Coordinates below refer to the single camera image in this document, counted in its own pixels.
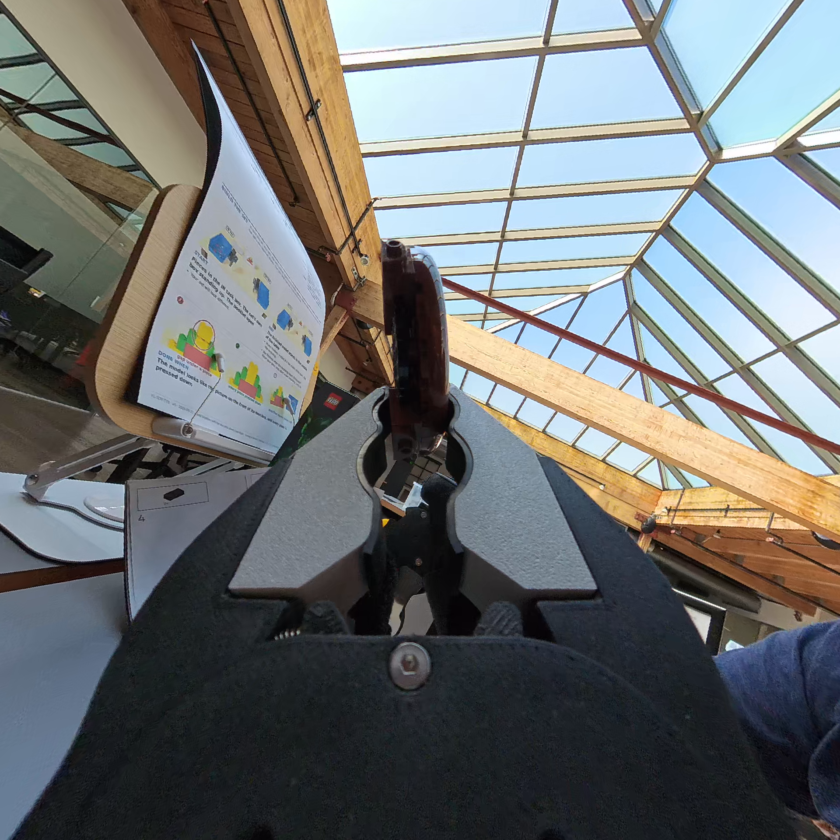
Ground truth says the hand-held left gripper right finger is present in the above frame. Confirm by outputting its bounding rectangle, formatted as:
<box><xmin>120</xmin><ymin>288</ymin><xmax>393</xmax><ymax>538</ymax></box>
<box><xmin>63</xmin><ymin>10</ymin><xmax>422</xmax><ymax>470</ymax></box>
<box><xmin>420</xmin><ymin>386</ymin><xmax>599</xmax><ymax>636</ymax></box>

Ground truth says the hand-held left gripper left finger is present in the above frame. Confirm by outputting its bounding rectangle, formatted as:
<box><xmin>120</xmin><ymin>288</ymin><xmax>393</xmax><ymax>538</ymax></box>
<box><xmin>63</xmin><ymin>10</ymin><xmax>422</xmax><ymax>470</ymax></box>
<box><xmin>226</xmin><ymin>387</ymin><xmax>399</xmax><ymax>636</ymax></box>

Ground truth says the brown round brick model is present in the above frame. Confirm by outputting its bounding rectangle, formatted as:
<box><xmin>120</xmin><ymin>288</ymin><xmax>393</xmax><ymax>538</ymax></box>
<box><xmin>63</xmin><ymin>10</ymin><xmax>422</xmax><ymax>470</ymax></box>
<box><xmin>381</xmin><ymin>238</ymin><xmax>455</xmax><ymax>460</ymax></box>

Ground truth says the black toy set box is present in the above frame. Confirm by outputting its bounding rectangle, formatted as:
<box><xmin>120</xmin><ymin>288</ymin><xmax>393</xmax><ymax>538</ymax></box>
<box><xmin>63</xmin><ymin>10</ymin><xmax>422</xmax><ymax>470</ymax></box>
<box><xmin>269</xmin><ymin>377</ymin><xmax>362</xmax><ymax>467</ymax></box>

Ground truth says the building instruction booklet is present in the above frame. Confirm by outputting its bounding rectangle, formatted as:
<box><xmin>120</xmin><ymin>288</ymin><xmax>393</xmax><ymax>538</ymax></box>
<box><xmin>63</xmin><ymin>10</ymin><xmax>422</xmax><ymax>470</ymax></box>
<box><xmin>123</xmin><ymin>467</ymin><xmax>270</xmax><ymax>621</ymax></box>

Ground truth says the wooden roof beam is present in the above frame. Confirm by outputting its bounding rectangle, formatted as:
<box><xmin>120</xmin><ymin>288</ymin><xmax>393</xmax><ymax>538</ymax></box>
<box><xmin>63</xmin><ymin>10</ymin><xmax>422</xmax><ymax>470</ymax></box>
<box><xmin>446</xmin><ymin>315</ymin><xmax>840</xmax><ymax>540</ymax></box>

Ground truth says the red ceiling pipe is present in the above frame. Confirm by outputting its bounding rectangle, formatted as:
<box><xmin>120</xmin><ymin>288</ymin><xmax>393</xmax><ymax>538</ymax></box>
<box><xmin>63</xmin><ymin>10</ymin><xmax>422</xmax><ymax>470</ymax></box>
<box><xmin>441</xmin><ymin>277</ymin><xmax>840</xmax><ymax>457</ymax></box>

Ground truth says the printed instruction sheet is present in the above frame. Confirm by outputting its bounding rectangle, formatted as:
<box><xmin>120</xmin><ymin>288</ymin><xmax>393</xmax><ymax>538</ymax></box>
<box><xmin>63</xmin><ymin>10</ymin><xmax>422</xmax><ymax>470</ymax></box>
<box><xmin>134</xmin><ymin>42</ymin><xmax>327</xmax><ymax>457</ymax></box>

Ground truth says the person in blue shirt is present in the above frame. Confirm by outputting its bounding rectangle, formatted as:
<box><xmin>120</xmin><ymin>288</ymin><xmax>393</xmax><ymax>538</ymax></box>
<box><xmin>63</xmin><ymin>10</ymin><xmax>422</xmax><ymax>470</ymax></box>
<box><xmin>714</xmin><ymin>620</ymin><xmax>840</xmax><ymax>840</ymax></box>

